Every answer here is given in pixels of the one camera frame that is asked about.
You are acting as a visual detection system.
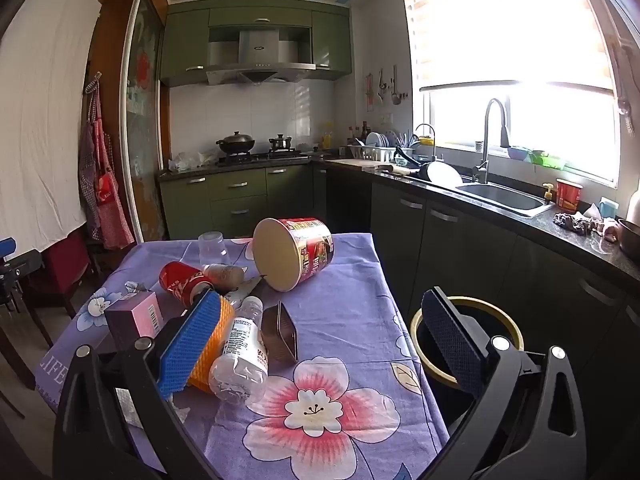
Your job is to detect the large red instant noodle cup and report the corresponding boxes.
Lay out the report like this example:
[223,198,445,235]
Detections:
[252,217,334,292]

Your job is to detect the plastic bags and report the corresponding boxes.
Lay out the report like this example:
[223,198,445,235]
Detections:
[167,151,218,173]

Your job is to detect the green lower cabinets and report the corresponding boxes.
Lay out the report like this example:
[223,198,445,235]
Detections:
[159,162,328,241]

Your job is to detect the small red noodle cup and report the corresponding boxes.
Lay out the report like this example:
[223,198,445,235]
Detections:
[556,178,585,212]

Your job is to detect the white hanging cloth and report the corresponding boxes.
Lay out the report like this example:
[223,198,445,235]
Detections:
[0,0,103,261]

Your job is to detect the dish rack with plates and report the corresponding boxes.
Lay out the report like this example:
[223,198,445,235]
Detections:
[348,131,416,160]

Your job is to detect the white plate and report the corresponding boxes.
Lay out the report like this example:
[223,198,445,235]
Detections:
[427,160,463,188]

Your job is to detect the red checked apron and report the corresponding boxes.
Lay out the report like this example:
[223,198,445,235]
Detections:
[77,72,136,251]

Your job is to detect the small curved faucet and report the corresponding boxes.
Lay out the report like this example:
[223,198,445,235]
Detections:
[415,123,437,161]

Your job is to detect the blue bin with yellow rim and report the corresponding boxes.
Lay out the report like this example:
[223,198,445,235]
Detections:
[410,296,526,396]

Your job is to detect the black wok with lid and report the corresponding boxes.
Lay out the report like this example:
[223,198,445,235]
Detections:
[216,131,256,157]

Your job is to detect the tall steel faucet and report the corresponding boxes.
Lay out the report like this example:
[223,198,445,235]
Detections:
[472,98,511,184]

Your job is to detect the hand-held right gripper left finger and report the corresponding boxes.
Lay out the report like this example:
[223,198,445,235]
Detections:
[52,289,223,480]

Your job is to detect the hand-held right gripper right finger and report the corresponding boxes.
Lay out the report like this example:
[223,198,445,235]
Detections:
[417,287,587,480]

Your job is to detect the small brown drink bottle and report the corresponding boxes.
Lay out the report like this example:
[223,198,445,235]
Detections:
[202,263,246,288]

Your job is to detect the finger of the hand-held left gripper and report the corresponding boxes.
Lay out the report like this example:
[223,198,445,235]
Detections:
[0,237,44,289]

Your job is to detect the steel range hood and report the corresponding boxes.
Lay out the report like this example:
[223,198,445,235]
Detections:
[205,27,317,86]

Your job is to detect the green upper cabinets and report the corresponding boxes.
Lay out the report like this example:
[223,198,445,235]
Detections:
[160,0,353,87]

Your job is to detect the red chair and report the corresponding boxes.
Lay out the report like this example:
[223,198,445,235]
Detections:
[20,232,93,346]

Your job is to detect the window blind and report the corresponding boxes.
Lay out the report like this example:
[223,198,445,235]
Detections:
[402,0,618,93]

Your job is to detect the purple floral tablecloth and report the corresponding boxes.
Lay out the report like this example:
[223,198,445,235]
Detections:
[35,232,451,480]

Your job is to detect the dark lower cabinets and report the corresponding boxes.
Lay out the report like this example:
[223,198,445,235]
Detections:
[325,165,640,411]

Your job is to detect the metal bowl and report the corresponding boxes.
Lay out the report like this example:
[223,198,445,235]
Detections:
[617,218,640,261]

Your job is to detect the green cabinets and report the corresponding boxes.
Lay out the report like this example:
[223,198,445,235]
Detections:
[160,0,353,87]
[159,162,328,241]

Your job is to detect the dark rag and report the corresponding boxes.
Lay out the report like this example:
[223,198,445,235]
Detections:
[552,212,601,236]

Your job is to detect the clear plastic cup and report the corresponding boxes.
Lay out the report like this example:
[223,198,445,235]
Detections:
[198,231,224,267]

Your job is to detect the white squeezed tube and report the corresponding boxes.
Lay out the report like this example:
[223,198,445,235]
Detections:
[227,276,266,307]

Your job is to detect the gas stove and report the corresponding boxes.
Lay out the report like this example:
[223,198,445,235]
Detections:
[217,149,311,165]

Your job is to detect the red soda can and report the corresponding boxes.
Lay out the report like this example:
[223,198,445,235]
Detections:
[159,261,215,308]

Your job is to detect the steel sink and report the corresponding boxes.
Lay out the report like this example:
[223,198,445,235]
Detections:
[455,182,556,218]

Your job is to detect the pink purple carton box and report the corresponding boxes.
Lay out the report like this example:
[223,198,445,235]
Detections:
[104,291,166,353]

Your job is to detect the orange foam net sleeve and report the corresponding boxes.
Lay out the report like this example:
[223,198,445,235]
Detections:
[189,296,237,393]

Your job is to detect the metal hanging skimmer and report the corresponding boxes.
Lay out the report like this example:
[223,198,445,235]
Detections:
[612,35,634,116]

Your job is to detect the clear plastic bottle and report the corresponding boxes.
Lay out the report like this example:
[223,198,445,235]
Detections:
[209,296,271,406]

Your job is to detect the glass sliding door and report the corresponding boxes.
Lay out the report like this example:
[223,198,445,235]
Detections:
[120,0,168,241]

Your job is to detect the green bowl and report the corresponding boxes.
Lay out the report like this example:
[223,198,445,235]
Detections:
[530,150,566,168]

